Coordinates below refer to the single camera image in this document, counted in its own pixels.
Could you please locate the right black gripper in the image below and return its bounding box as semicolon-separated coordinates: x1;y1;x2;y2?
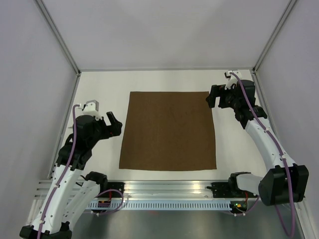
206;84;241;110

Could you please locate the brown cloth napkin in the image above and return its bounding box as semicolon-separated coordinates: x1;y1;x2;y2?
119;92;217;171

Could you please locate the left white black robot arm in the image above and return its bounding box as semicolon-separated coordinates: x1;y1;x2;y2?
19;112;124;239

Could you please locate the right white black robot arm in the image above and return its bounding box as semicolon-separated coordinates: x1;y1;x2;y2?
206;80;309;206

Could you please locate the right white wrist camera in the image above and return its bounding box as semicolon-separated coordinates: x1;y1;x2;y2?
224;70;242;90

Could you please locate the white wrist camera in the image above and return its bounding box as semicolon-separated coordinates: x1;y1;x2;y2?
224;70;242;90
79;100;102;120

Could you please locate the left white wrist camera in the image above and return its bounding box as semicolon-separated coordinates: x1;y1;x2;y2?
79;100;102;120

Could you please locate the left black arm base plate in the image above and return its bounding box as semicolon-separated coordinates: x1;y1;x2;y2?
98;181;125;200

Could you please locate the white slotted cable duct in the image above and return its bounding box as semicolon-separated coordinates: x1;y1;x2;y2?
84;200;231;210

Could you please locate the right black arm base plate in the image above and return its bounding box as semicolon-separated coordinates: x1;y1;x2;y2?
206;182;257;199

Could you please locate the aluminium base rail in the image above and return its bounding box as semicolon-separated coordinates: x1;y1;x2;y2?
32;179;262;200

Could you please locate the right aluminium frame post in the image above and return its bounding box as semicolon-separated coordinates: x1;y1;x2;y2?
252;0;299;75

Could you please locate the aluminium frame post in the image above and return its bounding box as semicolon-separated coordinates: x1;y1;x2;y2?
252;0;299;75
33;0;81;77

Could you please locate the left aluminium frame post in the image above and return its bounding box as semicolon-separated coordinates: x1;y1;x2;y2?
33;0;81;77

